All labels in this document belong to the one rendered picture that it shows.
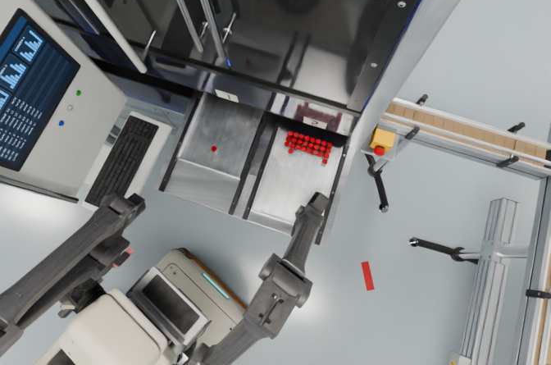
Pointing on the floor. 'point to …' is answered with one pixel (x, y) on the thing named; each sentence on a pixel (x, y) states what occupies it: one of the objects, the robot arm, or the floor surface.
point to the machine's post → (419, 34)
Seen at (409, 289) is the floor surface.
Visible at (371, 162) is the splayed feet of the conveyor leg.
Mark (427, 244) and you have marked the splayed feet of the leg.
